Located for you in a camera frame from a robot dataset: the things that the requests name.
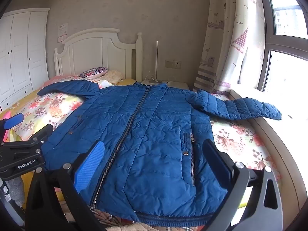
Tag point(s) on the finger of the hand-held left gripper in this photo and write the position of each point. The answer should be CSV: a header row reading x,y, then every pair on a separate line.
x,y
41,133
14,120

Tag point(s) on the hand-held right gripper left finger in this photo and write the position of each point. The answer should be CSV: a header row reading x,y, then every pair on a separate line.
x,y
89,164

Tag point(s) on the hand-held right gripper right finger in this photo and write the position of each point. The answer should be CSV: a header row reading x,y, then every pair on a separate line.
x,y
217,164

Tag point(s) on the blue quilted jacket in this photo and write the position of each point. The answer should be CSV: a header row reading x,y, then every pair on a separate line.
x,y
149,137

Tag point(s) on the pink cloth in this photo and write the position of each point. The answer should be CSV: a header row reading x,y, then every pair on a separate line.
x,y
6,131

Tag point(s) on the floral bed sheet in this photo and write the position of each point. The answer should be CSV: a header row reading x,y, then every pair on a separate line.
x,y
48,105

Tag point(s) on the grey fuzzy cloth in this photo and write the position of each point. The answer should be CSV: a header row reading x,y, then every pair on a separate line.
x,y
16,190

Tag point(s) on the beige window sill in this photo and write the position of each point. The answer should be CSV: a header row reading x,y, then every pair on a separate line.
x,y
276,134

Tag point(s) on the white wardrobe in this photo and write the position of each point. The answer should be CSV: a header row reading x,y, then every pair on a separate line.
x,y
19,53

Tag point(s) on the embroidered cushion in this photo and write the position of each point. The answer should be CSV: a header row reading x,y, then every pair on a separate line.
x,y
92,73

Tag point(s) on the white nightstand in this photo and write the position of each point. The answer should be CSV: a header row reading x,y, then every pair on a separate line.
x,y
178,84

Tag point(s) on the beige pillow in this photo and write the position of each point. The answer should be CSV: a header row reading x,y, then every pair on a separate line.
x,y
114,77

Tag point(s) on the white wooden headboard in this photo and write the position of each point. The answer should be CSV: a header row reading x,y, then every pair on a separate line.
x,y
96,50

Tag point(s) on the patterned curtain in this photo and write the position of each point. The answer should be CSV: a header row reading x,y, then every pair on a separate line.
x,y
228,41

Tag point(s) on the window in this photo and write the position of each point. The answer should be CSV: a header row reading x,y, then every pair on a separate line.
x,y
286,41

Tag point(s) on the wall socket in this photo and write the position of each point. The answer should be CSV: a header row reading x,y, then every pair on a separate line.
x,y
172,64

